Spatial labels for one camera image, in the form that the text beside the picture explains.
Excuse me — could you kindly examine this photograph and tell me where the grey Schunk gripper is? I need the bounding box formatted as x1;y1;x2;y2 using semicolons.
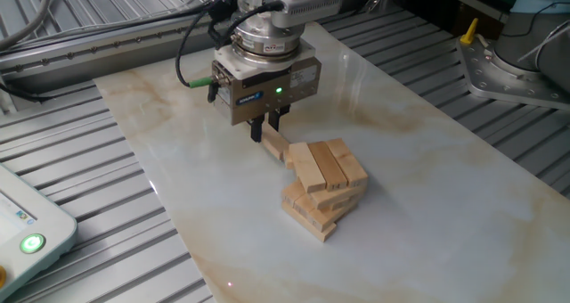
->
210;56;323;144

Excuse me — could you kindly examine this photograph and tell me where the white gripper adapter plate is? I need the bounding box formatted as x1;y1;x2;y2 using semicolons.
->
213;39;317;81

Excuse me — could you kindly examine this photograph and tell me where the silver force torque sensor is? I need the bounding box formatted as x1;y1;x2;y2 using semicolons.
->
229;0;304;63

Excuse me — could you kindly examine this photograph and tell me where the white beige marble board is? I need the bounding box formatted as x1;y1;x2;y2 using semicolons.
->
93;20;570;303

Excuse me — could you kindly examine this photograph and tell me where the white teach pendant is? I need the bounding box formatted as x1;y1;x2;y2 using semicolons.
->
0;162;79;302

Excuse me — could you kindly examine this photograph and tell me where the black cable with green plug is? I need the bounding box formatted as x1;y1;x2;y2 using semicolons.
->
175;0;216;90

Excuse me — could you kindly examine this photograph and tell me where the black camera cable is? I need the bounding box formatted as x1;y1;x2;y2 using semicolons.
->
207;0;286;50

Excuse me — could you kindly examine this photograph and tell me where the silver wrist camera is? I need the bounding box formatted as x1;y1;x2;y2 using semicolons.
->
271;0;344;29

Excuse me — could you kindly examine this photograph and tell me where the aluminium profile rail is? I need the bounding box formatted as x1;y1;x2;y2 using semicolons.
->
0;6;241;88

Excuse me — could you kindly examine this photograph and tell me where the thick grey cable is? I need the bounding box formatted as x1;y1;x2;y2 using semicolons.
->
0;0;62;53

